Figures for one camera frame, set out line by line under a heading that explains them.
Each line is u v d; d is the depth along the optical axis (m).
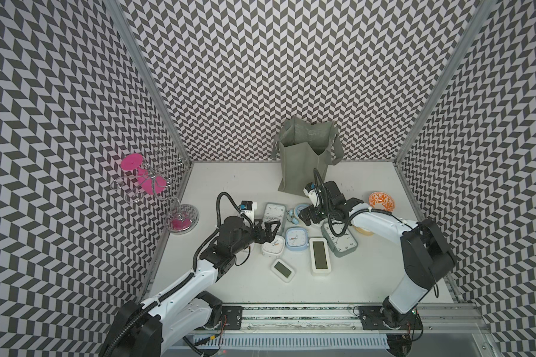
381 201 1.00
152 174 0.93
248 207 0.71
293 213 0.94
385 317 0.67
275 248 0.85
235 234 0.61
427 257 0.46
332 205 0.69
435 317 0.75
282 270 0.82
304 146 0.88
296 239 0.87
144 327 0.39
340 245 0.87
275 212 0.96
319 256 0.83
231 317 0.74
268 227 0.70
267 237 0.70
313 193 0.81
